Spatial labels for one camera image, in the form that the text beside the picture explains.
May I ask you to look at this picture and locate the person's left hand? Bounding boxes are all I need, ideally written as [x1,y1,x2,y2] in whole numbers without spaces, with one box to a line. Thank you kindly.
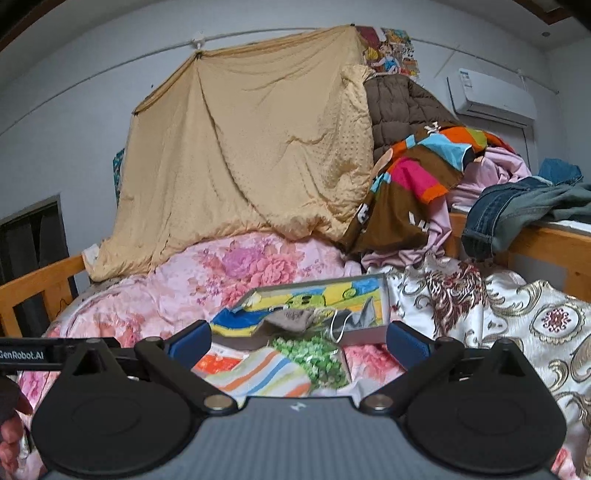
[0,375,34,478]

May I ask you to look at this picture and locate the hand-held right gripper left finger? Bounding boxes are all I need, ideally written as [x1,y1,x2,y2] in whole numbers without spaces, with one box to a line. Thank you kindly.
[48,319,238,414]

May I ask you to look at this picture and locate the dark blue jeans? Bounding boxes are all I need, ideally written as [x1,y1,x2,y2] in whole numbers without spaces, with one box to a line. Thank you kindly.
[462,178,555,257]

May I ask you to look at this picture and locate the white cord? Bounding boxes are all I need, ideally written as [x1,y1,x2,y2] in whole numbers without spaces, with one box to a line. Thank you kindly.
[329,311,352,345]

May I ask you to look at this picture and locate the pale pink cloth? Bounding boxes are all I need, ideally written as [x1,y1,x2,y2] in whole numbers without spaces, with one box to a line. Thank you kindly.
[362,145,533,273]

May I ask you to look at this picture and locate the wooden bed headboard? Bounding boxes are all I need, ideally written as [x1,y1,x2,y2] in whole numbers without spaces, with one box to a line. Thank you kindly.
[0,254,88,337]

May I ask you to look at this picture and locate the pastel striped sock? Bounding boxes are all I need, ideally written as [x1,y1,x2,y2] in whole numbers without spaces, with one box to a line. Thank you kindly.
[203,347,313,408]

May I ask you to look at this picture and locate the pink floral quilt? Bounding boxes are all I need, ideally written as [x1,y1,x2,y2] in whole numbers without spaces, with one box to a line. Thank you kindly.
[16,231,580,480]

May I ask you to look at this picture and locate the colourful wall poster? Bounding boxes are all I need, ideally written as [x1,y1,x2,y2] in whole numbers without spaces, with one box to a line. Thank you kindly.
[355,25,421,77]

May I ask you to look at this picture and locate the orange and white box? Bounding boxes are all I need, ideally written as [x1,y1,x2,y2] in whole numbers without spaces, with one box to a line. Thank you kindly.
[193,350,246,376]

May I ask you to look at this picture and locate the dark window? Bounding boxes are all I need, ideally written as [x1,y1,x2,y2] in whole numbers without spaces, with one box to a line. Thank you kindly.
[0,194,79,301]

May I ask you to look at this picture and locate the brown multicolour striped garment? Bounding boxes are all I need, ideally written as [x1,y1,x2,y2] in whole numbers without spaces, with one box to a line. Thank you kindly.
[339,124,499,259]

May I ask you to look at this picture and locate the white air conditioner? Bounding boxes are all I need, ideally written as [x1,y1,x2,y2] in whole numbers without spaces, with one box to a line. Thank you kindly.
[447,68,539,127]

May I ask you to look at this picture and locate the glass jar of green stars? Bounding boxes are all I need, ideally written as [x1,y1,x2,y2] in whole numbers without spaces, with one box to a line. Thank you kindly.
[271,335,350,389]

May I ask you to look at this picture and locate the brown quilted jacket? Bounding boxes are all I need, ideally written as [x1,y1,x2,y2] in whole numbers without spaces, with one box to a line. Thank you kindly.
[362,76,462,162]

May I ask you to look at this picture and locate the teal patterned cloth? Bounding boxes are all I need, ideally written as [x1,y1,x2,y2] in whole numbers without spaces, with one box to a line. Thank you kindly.
[112,148,128,204]

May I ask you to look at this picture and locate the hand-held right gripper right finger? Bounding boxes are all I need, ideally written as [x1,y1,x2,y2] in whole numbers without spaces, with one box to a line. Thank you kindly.
[358,320,552,414]

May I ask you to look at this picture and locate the cartoon print towel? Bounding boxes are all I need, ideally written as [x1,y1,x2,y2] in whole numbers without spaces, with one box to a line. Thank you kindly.
[210,277,385,337]

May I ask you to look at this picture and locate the wooden bed frame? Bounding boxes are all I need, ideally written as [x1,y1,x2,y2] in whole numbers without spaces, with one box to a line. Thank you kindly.
[450,212,591,303]

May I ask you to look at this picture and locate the grey-green garment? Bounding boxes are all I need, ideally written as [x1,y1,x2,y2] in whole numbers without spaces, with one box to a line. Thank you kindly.
[512,182,591,227]

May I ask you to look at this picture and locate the yellow dotted blanket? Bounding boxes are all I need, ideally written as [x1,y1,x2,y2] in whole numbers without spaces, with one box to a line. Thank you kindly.
[85,25,376,283]

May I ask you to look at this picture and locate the grey cardboard box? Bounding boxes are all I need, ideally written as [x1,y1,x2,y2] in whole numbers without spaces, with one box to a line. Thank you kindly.
[210,274,389,352]

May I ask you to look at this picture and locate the light blue denim garment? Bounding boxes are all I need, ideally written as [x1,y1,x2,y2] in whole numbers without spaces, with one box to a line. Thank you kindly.
[538,158,584,185]

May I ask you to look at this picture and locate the white gold patterned cloth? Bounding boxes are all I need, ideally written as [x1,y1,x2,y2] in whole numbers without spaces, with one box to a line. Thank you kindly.
[385,256,591,462]

